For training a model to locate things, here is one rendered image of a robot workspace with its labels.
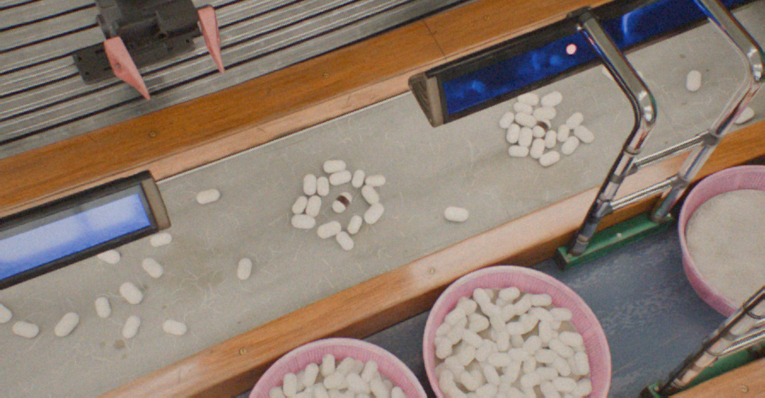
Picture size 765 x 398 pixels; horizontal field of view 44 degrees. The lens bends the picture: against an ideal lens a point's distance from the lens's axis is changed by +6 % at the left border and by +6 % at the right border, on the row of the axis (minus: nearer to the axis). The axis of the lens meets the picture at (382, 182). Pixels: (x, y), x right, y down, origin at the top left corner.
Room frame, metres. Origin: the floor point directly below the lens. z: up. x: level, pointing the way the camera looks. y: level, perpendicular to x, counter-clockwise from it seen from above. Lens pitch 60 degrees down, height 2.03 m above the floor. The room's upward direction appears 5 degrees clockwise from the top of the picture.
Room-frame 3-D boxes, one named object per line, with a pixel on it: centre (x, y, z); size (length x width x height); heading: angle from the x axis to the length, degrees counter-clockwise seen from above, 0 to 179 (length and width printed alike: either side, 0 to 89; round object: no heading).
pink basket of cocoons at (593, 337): (0.46, -0.21, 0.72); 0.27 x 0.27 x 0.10
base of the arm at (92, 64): (0.99, 0.46, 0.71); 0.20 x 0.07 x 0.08; 122
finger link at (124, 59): (0.68, 0.31, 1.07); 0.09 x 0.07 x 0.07; 32
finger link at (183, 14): (0.72, 0.25, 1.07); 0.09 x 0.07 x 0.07; 32
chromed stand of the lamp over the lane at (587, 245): (0.77, -0.34, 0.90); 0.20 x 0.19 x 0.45; 120
